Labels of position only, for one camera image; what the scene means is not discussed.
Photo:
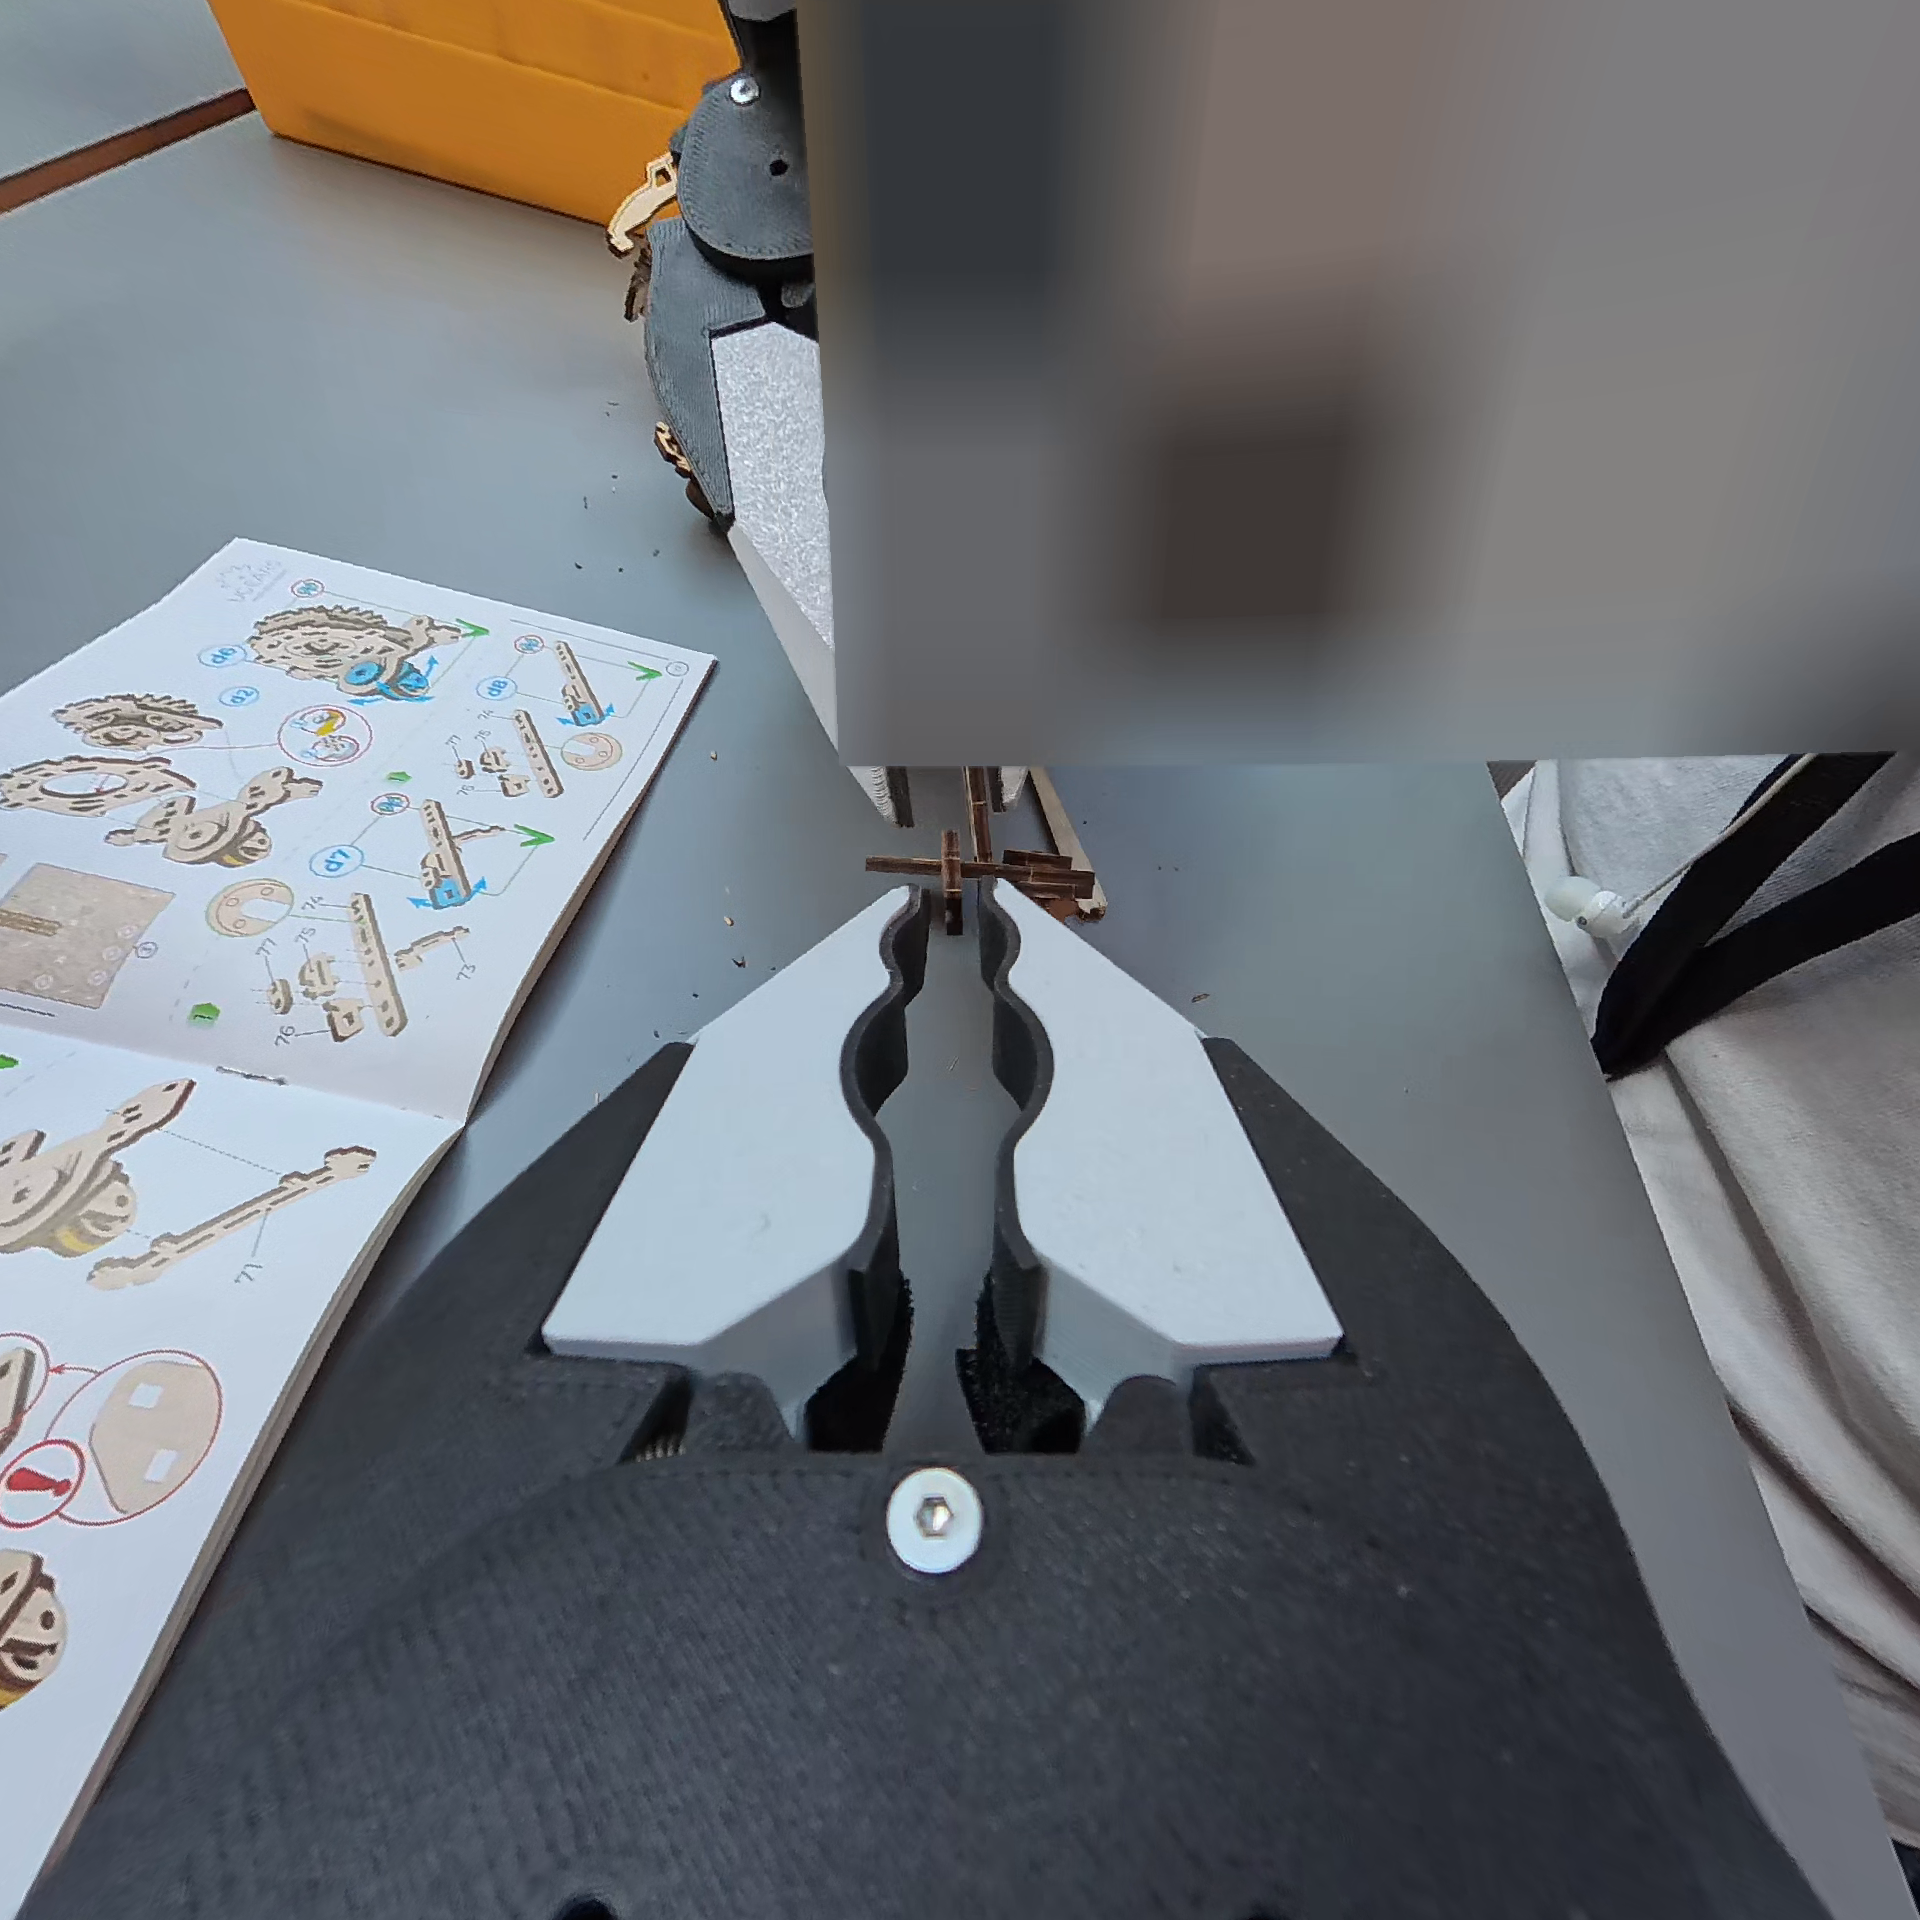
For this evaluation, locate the person's white shirt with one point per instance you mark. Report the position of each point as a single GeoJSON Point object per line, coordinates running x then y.
{"type": "Point", "coordinates": [1799, 1277]}

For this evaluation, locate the wooden puzzle piece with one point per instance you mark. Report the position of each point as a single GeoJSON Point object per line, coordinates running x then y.
{"type": "Point", "coordinates": [978, 810]}

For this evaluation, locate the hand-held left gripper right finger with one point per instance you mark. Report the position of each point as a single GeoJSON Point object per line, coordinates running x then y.
{"type": "Point", "coordinates": [1156, 1172]}

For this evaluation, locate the puzzle instruction booklet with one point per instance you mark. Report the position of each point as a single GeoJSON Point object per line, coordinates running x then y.
{"type": "Point", "coordinates": [224, 901]}

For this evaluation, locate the wooden puzzle assembly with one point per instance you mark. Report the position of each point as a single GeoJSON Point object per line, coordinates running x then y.
{"type": "Point", "coordinates": [954, 893]}

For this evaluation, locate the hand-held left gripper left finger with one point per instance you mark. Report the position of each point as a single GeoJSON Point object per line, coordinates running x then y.
{"type": "Point", "coordinates": [720, 1172]}

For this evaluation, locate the grey desk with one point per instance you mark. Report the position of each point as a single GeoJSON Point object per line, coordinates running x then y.
{"type": "Point", "coordinates": [1276, 974]}

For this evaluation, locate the orange-yellow storage bin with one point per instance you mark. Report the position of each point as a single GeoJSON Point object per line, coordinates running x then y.
{"type": "Point", "coordinates": [480, 89]}

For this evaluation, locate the light wooden puzzle part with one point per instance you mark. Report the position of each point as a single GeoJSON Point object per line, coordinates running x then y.
{"type": "Point", "coordinates": [644, 202]}

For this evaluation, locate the brown wooden gear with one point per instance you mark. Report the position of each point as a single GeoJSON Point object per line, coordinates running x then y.
{"type": "Point", "coordinates": [681, 464]}

